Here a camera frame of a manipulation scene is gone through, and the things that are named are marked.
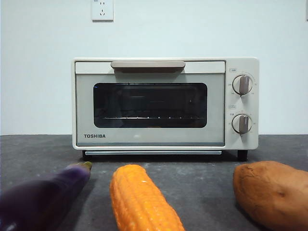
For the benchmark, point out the large-dial oven knob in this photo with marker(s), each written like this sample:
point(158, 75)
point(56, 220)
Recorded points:
point(242, 84)

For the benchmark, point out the brown sweet potato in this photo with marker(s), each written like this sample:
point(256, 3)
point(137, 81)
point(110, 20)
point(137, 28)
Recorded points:
point(272, 195)

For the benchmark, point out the purple eggplant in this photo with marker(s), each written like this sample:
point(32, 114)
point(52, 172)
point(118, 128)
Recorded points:
point(48, 197)

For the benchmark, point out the cream Toshiba toaster oven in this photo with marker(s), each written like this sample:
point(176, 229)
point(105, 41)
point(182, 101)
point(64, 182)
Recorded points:
point(255, 106)

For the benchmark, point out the oven door with glass window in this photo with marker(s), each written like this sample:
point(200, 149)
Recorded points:
point(84, 108)

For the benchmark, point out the orange corn cob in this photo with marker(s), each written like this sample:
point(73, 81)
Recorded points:
point(139, 199)

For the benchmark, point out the silver oven crumb tray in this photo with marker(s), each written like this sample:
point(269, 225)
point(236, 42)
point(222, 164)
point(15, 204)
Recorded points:
point(154, 152)

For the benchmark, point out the small-dial oven knob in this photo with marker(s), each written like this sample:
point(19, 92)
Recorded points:
point(241, 123)

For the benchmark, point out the white wall socket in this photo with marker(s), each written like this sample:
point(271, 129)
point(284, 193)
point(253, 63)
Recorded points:
point(102, 12)

